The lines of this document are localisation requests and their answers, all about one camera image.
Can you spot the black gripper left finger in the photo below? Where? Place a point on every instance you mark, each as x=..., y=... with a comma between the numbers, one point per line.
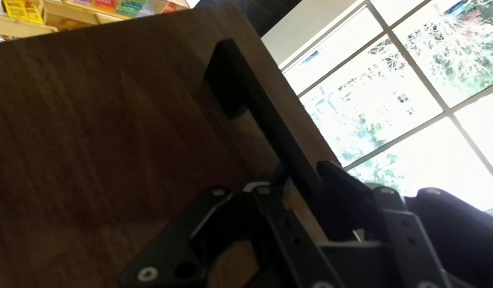
x=166, y=256

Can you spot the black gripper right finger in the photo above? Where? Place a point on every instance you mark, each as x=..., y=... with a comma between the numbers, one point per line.
x=344, y=208

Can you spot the dark wood cabinet door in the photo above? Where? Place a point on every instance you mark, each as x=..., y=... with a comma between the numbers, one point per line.
x=96, y=133

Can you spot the large multi-pane window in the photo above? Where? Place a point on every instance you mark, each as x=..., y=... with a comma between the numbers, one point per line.
x=395, y=69

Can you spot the wooden tiered packet organizer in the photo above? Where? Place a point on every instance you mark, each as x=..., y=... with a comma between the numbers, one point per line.
x=70, y=13

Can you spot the yellow packets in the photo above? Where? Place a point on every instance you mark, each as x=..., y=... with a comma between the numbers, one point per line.
x=22, y=10

